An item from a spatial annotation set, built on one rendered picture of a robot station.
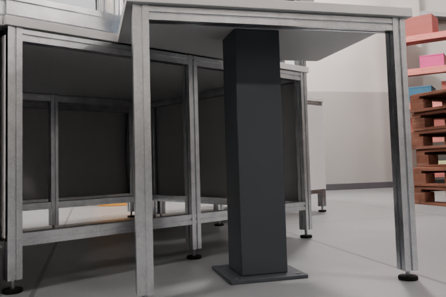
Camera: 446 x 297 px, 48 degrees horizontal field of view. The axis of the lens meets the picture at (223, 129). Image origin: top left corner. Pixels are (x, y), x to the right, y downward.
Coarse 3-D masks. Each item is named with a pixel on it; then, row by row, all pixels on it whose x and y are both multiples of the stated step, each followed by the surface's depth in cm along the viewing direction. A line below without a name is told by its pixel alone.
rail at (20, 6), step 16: (16, 0) 167; (32, 0) 171; (16, 16) 167; (32, 16) 170; (48, 16) 174; (64, 16) 178; (80, 16) 182; (96, 16) 187; (112, 16) 191; (112, 32) 192
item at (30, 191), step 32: (32, 128) 337; (64, 128) 352; (96, 128) 368; (128, 128) 382; (32, 160) 335; (64, 160) 350; (96, 160) 367; (128, 160) 381; (32, 192) 334; (64, 192) 349; (96, 192) 365; (128, 192) 380
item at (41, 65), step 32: (64, 32) 169; (96, 32) 177; (32, 64) 218; (64, 64) 220; (96, 64) 222; (128, 64) 224; (160, 64) 226; (288, 64) 246; (96, 96) 320; (128, 96) 324; (160, 96) 328
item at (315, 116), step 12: (312, 108) 375; (312, 120) 374; (312, 132) 373; (312, 144) 372; (312, 156) 371; (324, 156) 381; (312, 168) 370; (324, 168) 380; (312, 180) 369; (324, 180) 379; (312, 192) 370; (324, 192) 379; (216, 204) 309; (324, 204) 378
